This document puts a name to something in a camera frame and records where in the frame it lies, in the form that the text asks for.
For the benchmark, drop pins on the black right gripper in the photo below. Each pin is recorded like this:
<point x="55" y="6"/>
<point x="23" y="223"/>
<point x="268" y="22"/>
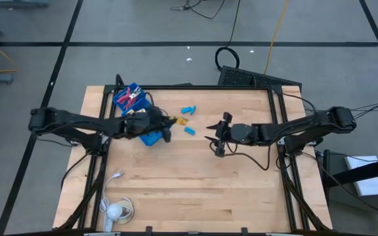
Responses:
<point x="224" y="134"/>

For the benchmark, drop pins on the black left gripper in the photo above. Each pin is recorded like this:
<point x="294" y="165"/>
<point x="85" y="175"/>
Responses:
<point x="156" y="123"/>

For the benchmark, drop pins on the white object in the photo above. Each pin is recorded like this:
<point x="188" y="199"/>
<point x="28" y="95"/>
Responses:
<point x="182" y="121"/>

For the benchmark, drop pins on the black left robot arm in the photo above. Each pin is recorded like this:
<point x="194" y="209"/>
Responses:
<point x="77" y="119"/>

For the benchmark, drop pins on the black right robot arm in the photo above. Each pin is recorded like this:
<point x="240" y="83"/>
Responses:
<point x="307" y="126"/>

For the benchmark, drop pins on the blue plastic basket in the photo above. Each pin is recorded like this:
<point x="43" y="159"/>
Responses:
<point x="153" y="139"/>

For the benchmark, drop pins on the black mesh panel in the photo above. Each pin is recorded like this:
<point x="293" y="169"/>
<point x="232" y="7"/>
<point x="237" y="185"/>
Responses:
<point x="241" y="77"/>

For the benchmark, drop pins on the white round device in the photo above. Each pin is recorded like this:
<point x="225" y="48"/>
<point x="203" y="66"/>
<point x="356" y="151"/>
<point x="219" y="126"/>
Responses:
<point x="114" y="211"/>

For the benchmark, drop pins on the black metal beam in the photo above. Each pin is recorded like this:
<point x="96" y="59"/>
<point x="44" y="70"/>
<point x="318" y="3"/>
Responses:
<point x="359" y="172"/>

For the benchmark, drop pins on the white booklet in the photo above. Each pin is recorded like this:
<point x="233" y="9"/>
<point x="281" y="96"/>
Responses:
<point x="371" y="183"/>

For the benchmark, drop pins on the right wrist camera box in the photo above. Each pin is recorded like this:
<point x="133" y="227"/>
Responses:
<point x="242" y="132"/>

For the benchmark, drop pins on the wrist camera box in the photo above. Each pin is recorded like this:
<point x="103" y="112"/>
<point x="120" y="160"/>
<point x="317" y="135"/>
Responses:
<point x="137" y="124"/>
<point x="242" y="132"/>

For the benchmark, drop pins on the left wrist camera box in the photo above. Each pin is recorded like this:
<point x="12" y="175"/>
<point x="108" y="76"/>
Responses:
<point x="137" y="124"/>

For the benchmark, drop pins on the black metal table frame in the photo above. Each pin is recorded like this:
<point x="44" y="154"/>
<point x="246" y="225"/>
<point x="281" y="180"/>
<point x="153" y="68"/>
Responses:
<point x="208" y="87"/>

